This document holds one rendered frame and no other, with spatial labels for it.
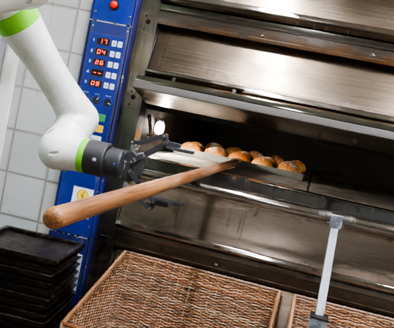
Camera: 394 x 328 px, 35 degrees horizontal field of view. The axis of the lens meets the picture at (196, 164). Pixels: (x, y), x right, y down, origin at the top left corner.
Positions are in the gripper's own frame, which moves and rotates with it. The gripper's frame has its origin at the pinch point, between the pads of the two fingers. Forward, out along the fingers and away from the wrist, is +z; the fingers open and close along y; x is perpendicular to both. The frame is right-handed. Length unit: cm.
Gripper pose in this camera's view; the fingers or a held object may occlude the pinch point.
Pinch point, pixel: (183, 177)
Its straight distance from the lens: 158.7
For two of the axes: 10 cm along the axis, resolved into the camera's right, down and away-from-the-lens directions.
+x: -2.0, 0.4, -9.8
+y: -2.0, 9.8, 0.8
